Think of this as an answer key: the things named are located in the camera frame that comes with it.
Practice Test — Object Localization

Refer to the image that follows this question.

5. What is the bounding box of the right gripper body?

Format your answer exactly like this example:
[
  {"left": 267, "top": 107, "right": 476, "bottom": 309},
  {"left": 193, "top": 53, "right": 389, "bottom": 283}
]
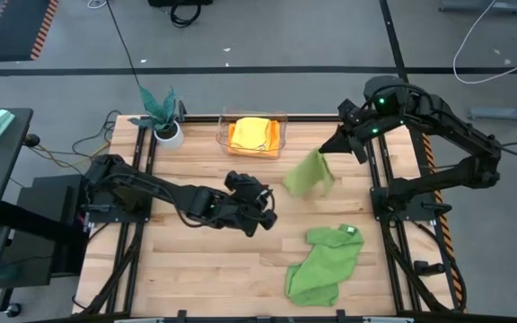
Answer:
[{"left": 352, "top": 109, "right": 383, "bottom": 147}]

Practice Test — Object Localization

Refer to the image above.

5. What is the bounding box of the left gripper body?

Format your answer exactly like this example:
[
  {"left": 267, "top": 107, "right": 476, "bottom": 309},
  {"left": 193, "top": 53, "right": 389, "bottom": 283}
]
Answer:
[{"left": 225, "top": 170, "right": 269, "bottom": 223}]

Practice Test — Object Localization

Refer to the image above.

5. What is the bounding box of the green microfiber towel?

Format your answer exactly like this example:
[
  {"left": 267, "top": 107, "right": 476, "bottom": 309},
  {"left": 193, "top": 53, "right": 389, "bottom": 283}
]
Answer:
[
  {"left": 284, "top": 223, "right": 365, "bottom": 309},
  {"left": 282, "top": 147, "right": 337, "bottom": 198}
]

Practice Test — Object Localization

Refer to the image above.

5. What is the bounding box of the yellow microfiber towel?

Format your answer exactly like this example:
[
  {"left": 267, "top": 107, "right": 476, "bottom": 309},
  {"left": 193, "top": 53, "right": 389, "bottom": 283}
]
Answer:
[{"left": 230, "top": 117, "right": 272, "bottom": 153}]

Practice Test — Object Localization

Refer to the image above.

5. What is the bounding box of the orange microfiber towel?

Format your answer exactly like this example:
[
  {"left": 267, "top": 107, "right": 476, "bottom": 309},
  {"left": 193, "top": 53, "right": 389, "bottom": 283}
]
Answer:
[{"left": 226, "top": 119, "right": 282, "bottom": 158}]

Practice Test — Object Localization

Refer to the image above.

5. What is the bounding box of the clear plastic bin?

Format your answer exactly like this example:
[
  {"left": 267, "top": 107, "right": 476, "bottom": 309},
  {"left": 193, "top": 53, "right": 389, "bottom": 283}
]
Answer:
[{"left": 215, "top": 107, "right": 289, "bottom": 161}]

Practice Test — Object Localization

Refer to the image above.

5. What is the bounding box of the black clamp lever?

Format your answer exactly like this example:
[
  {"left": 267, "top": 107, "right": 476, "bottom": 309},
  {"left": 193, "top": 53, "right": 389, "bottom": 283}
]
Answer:
[
  {"left": 413, "top": 259, "right": 447, "bottom": 277},
  {"left": 421, "top": 201, "right": 453, "bottom": 216}
]

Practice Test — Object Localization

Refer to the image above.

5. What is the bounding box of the snake plant in white pot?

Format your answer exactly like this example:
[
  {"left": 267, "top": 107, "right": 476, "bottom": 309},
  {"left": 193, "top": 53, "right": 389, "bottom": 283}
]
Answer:
[{"left": 127, "top": 85, "right": 186, "bottom": 151}]

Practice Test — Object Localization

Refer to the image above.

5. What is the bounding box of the grey metal stand foot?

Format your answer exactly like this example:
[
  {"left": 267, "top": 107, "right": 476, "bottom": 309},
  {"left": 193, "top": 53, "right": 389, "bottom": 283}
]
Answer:
[
  {"left": 467, "top": 103, "right": 517, "bottom": 122},
  {"left": 439, "top": 0, "right": 517, "bottom": 14}
]

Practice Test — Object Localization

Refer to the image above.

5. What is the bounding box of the orange black hazard strip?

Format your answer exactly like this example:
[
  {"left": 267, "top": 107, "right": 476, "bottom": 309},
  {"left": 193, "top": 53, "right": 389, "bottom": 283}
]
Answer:
[{"left": 421, "top": 133, "right": 469, "bottom": 313}]

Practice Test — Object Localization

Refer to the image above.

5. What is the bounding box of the black equipment cabinet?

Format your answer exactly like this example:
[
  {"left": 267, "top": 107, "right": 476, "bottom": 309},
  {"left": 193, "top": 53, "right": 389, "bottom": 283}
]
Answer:
[{"left": 0, "top": 173, "right": 90, "bottom": 291}]

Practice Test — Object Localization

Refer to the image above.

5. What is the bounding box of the black mat with orange edge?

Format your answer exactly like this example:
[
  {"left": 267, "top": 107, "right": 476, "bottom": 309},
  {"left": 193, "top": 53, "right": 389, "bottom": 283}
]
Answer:
[{"left": 0, "top": 0, "right": 60, "bottom": 63}]

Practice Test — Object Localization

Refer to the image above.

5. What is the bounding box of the black aluminium frame rail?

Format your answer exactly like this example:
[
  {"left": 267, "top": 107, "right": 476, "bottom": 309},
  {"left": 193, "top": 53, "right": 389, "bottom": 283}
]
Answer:
[
  {"left": 367, "top": 134, "right": 407, "bottom": 311},
  {"left": 148, "top": 129, "right": 158, "bottom": 216},
  {"left": 408, "top": 127, "right": 466, "bottom": 313},
  {"left": 121, "top": 127, "right": 147, "bottom": 315}
]

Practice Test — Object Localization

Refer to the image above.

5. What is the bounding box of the black table edge rail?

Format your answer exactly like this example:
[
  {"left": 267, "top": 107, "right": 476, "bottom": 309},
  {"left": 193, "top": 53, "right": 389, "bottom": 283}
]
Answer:
[{"left": 72, "top": 310, "right": 466, "bottom": 323}]

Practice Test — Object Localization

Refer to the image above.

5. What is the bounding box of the white floor cable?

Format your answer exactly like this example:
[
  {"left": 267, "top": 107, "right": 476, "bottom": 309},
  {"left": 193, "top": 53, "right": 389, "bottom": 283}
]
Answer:
[{"left": 452, "top": 0, "right": 517, "bottom": 85}]

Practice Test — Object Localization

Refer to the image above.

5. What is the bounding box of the black cable bundle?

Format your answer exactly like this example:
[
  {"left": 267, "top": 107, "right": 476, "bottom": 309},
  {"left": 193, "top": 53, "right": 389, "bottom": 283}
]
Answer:
[{"left": 29, "top": 109, "right": 124, "bottom": 177}]

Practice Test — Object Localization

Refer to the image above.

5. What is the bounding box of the black coiled cable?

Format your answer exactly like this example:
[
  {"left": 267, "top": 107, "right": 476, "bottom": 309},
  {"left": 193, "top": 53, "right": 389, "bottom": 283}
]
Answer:
[{"left": 168, "top": 0, "right": 203, "bottom": 29}]

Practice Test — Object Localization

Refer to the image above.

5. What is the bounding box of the thin black hanging cable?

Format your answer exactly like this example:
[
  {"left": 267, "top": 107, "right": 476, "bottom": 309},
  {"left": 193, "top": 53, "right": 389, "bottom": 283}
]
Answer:
[{"left": 104, "top": 0, "right": 142, "bottom": 87}]

